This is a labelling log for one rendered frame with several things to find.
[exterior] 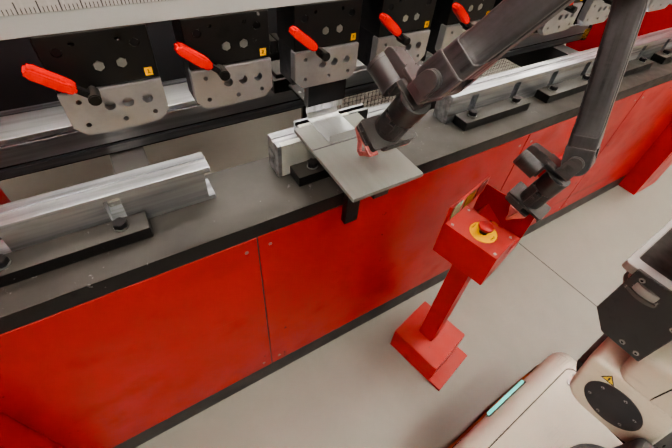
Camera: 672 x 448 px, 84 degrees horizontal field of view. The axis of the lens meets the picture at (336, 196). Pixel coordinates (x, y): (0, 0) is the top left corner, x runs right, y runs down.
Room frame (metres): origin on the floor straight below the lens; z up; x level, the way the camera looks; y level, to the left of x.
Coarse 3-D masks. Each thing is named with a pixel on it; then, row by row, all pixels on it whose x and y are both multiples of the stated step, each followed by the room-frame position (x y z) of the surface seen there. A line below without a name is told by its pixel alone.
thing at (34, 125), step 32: (576, 32) 1.80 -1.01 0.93; (192, 96) 0.86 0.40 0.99; (288, 96) 0.99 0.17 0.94; (0, 128) 0.65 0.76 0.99; (32, 128) 0.66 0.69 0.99; (64, 128) 0.67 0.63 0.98; (128, 128) 0.74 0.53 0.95; (160, 128) 0.78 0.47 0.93; (192, 128) 0.83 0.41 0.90; (0, 160) 0.59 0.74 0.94; (32, 160) 0.62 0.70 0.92; (64, 160) 0.66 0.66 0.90
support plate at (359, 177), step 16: (304, 128) 0.74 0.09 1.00; (304, 144) 0.69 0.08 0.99; (320, 144) 0.69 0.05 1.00; (336, 144) 0.69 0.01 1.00; (352, 144) 0.70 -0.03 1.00; (320, 160) 0.63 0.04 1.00; (336, 160) 0.64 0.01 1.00; (352, 160) 0.64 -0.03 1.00; (368, 160) 0.65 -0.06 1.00; (384, 160) 0.65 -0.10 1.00; (400, 160) 0.66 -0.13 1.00; (336, 176) 0.58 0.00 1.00; (352, 176) 0.59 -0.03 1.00; (368, 176) 0.59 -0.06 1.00; (384, 176) 0.60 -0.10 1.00; (400, 176) 0.60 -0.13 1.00; (416, 176) 0.61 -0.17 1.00; (352, 192) 0.54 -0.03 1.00; (368, 192) 0.55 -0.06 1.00
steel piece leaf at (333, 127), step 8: (336, 112) 0.82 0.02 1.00; (312, 120) 0.78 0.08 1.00; (320, 120) 0.78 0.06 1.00; (328, 120) 0.78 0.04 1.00; (336, 120) 0.79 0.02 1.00; (344, 120) 0.79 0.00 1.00; (320, 128) 0.75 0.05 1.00; (328, 128) 0.75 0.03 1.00; (336, 128) 0.75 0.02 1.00; (344, 128) 0.76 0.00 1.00; (352, 128) 0.76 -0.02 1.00; (328, 136) 0.72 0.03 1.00; (336, 136) 0.70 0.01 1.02; (344, 136) 0.72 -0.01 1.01; (352, 136) 0.73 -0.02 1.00
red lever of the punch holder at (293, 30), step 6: (294, 30) 0.67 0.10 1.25; (300, 30) 0.68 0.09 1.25; (294, 36) 0.67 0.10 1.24; (300, 36) 0.68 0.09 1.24; (306, 36) 0.69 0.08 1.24; (300, 42) 0.68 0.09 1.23; (306, 42) 0.68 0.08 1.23; (312, 42) 0.69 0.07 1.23; (312, 48) 0.69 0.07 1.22; (318, 48) 0.70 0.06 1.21; (318, 54) 0.71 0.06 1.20; (324, 54) 0.70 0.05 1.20; (324, 60) 0.70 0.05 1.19
